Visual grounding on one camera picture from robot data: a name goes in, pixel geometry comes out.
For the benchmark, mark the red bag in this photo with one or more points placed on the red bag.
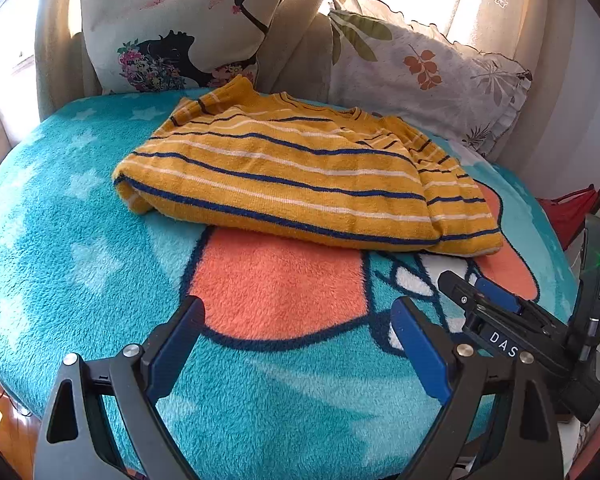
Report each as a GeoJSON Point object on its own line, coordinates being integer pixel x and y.
{"type": "Point", "coordinates": [565, 215]}

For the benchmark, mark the yellow striped sweater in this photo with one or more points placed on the yellow striped sweater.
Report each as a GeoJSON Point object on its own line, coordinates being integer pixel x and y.
{"type": "Point", "coordinates": [290, 175]}

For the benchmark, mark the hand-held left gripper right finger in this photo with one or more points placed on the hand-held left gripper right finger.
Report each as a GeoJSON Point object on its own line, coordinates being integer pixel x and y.
{"type": "Point", "coordinates": [420, 350]}

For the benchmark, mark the white cushion with figure print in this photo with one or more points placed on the white cushion with figure print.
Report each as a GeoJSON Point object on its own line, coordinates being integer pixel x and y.
{"type": "Point", "coordinates": [180, 10]}

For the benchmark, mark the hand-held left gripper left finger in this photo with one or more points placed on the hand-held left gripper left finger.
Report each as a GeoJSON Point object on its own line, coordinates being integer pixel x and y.
{"type": "Point", "coordinates": [172, 350]}

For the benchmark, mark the teal printed fleece blanket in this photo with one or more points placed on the teal printed fleece blanket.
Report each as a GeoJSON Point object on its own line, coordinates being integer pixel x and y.
{"type": "Point", "coordinates": [280, 285]}

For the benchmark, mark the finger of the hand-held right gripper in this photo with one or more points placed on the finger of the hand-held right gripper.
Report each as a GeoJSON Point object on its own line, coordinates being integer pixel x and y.
{"type": "Point", "coordinates": [460, 290]}
{"type": "Point", "coordinates": [495, 291]}

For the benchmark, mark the white pillow with leaf print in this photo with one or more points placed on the white pillow with leaf print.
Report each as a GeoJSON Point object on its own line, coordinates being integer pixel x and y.
{"type": "Point", "coordinates": [420, 70]}

